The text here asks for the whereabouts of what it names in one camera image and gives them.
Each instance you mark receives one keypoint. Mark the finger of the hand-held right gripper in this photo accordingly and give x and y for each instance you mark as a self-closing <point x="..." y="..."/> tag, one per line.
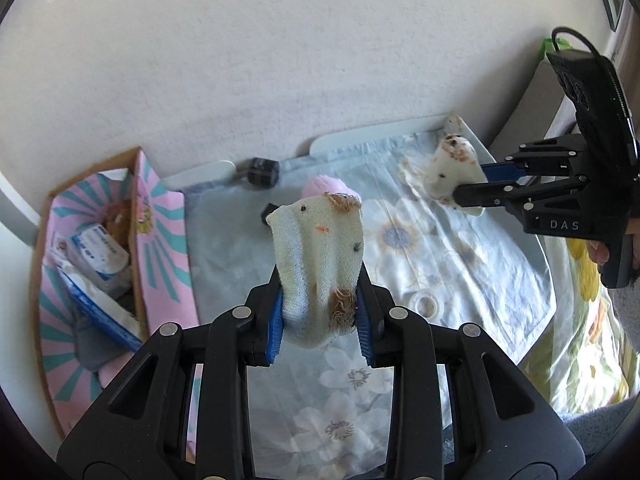
<point x="480" y="195"/>
<point x="502" y="170"/>

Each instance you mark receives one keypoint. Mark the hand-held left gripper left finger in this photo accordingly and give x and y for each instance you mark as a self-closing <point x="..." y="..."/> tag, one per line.
<point x="274" y="325"/>

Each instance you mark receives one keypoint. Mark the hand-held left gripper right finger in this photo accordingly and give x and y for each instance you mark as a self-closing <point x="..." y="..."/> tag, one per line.
<point x="364" y="335"/>

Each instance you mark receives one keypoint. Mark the cream knitted sock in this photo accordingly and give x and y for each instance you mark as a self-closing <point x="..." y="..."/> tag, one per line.
<point x="450" y="170"/>
<point x="320" y="260"/>

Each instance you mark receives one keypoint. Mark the pink sunburst cardboard box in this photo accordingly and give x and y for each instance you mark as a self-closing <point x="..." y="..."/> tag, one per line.
<point x="160" y="240"/>

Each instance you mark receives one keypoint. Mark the blue white tissue packet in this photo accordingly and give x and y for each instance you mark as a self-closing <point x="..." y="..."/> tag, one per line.
<point x="100" y="310"/>

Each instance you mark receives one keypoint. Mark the white blue wipes packet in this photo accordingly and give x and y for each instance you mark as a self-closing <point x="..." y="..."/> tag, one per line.
<point x="97" y="255"/>

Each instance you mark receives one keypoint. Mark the person's right forearm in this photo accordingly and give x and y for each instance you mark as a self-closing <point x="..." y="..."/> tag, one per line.
<point x="627" y="320"/>

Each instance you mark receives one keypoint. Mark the person's right hand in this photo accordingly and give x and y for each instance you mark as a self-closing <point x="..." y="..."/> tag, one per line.
<point x="596" y="252"/>

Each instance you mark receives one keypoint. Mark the grey bed headboard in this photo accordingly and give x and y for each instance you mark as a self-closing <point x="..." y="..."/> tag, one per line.
<point x="530" y="110"/>

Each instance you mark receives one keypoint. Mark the clear tape roll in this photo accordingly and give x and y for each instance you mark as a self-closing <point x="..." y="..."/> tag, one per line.
<point x="426" y="304"/>

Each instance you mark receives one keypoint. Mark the pale blue floral cloth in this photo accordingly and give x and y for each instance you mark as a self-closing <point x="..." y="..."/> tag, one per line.
<point x="450" y="270"/>

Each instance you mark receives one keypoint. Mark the green object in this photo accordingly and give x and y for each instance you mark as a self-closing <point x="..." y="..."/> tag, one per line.
<point x="550" y="46"/>

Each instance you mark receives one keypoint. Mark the small black object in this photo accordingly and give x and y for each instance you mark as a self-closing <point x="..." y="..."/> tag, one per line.
<point x="269" y="214"/>

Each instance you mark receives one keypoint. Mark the pink fluffy sock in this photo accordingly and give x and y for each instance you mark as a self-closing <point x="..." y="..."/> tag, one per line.
<point x="327" y="186"/>

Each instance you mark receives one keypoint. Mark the small black checked box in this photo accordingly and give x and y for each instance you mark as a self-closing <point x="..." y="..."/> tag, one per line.
<point x="257" y="172"/>

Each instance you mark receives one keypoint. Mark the yellow floral bedsheet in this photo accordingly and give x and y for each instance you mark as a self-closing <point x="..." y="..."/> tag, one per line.
<point x="575" y="340"/>

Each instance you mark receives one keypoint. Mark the brown fuzzy item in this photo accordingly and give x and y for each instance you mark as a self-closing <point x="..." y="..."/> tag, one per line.
<point x="119" y="220"/>

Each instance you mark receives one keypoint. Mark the person's fluffy robe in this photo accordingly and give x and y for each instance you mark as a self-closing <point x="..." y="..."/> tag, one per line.
<point x="600" y="420"/>

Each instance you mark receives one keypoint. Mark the grey metal frame strip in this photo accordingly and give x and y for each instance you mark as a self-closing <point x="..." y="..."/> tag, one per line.
<point x="15" y="200"/>

